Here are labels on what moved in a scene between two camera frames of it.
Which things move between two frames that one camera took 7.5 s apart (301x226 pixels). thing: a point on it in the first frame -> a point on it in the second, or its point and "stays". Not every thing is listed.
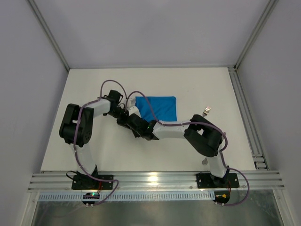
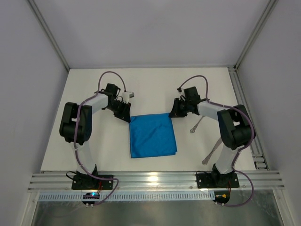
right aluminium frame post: [270, 6] stays
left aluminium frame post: [48, 31] stays
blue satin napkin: [164, 108] -> [152, 135]
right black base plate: [207, 181] stays
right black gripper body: [130, 117] -> [179, 107]
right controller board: [221, 197] stays
